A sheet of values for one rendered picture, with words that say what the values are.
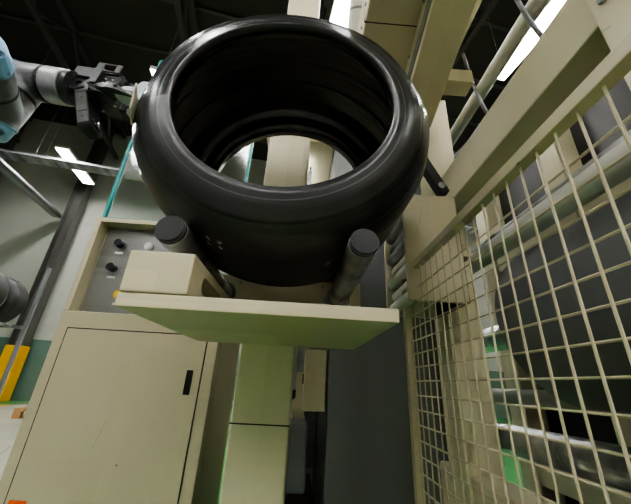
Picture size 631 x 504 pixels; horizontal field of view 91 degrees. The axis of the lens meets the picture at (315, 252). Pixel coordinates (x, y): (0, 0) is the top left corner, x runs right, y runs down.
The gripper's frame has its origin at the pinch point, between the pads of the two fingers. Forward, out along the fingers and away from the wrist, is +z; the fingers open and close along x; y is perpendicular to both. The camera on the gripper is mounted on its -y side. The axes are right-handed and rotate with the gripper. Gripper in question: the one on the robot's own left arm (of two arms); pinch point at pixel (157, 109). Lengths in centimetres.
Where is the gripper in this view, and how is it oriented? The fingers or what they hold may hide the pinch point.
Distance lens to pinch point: 80.4
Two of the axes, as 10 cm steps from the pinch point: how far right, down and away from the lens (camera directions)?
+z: 9.9, 1.6, -0.1
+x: -0.5, 3.8, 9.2
